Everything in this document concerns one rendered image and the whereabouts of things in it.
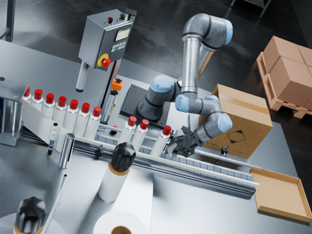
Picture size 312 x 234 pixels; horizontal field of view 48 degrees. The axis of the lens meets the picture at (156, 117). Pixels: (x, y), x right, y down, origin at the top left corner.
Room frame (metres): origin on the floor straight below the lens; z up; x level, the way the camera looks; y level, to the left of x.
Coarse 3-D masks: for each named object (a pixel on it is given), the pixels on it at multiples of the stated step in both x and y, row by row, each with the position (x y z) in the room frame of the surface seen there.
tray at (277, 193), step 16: (256, 176) 1.47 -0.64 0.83; (272, 176) 1.53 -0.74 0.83; (288, 176) 1.55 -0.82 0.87; (256, 192) 1.36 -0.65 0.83; (272, 192) 1.41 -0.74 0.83; (288, 192) 1.46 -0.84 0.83; (304, 192) 1.48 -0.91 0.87; (272, 208) 1.26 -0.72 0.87; (288, 208) 1.35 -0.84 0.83; (304, 208) 1.40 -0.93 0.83
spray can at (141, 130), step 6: (144, 120) 1.22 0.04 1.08; (138, 126) 1.21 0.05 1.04; (144, 126) 1.20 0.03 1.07; (138, 132) 1.19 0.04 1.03; (144, 132) 1.19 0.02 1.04; (132, 138) 1.21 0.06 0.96; (138, 138) 1.19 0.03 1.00; (132, 144) 1.19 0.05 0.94; (138, 144) 1.19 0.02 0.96; (138, 150) 1.21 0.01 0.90
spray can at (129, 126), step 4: (132, 116) 1.21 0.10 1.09; (128, 120) 1.20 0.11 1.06; (132, 120) 1.18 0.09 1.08; (124, 124) 1.19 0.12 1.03; (128, 124) 1.19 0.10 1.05; (132, 124) 1.18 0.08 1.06; (124, 128) 1.18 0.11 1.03; (128, 128) 1.17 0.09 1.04; (132, 128) 1.18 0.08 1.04; (124, 132) 1.18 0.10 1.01; (128, 132) 1.17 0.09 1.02; (132, 132) 1.19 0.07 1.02; (120, 136) 1.19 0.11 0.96; (124, 136) 1.17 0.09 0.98; (128, 136) 1.18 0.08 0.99; (120, 140) 1.18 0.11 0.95; (124, 140) 1.17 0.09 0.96; (128, 140) 1.18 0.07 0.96
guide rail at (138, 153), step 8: (80, 136) 1.12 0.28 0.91; (96, 144) 1.13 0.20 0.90; (104, 144) 1.14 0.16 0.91; (136, 152) 1.18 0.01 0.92; (160, 160) 1.21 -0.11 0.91; (168, 160) 1.22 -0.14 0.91; (184, 168) 1.24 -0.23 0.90; (192, 168) 1.24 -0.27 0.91; (200, 168) 1.26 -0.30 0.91; (216, 176) 1.28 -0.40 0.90; (224, 176) 1.28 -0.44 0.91; (232, 176) 1.30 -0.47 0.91; (248, 184) 1.32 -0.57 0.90; (256, 184) 1.33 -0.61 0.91
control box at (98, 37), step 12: (108, 12) 1.27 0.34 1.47; (120, 12) 1.31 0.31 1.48; (96, 24) 1.15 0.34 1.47; (120, 24) 1.22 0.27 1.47; (84, 36) 1.17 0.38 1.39; (96, 36) 1.15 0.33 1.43; (108, 36) 1.16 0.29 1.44; (84, 48) 1.16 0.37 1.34; (96, 48) 1.14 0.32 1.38; (108, 48) 1.18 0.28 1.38; (84, 60) 1.16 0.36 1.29; (96, 60) 1.14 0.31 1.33
